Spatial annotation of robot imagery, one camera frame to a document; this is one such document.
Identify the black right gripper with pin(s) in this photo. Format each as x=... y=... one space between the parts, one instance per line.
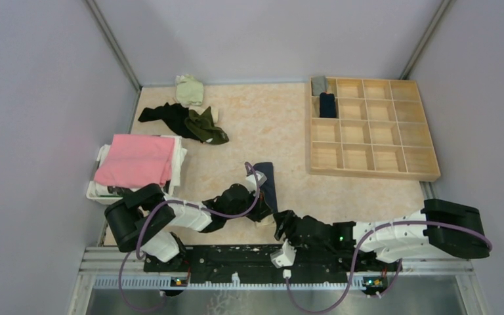
x=286 y=220

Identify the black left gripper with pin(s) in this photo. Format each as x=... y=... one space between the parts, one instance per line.
x=261 y=209

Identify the navy underwear cream waistband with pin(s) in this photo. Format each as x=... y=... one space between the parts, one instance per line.
x=269 y=187

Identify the navy orange underwear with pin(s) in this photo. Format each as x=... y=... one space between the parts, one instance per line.
x=328 y=107

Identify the grey underwear white waistband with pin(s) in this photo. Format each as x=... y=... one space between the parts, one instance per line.
x=319 y=85

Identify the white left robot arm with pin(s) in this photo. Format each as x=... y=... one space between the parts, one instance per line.
x=138 y=220

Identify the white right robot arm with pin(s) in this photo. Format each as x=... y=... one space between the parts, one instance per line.
x=440 y=228

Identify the dark green underwear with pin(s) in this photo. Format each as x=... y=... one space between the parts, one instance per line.
x=204 y=129

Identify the black underwear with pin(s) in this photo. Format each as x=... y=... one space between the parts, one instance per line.
x=173 y=115

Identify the light green underwear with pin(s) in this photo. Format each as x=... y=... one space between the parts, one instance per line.
x=188 y=90

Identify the pink folded cloth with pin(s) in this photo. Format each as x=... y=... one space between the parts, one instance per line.
x=134 y=161

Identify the wooden compartment tray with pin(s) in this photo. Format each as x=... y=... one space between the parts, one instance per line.
x=381 y=131

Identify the white perforated plastic basket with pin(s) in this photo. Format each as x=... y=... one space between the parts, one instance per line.
x=101 y=194

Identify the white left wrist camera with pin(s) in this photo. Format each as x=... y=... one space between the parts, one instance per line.
x=254 y=181

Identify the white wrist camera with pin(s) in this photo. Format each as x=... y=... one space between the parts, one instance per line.
x=284 y=258
x=254 y=181

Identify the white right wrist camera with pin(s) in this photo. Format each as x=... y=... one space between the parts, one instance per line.
x=284 y=258

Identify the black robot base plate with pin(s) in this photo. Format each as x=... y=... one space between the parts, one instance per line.
x=253 y=264

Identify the aluminium frame rail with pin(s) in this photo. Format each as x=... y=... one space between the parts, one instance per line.
x=109 y=282

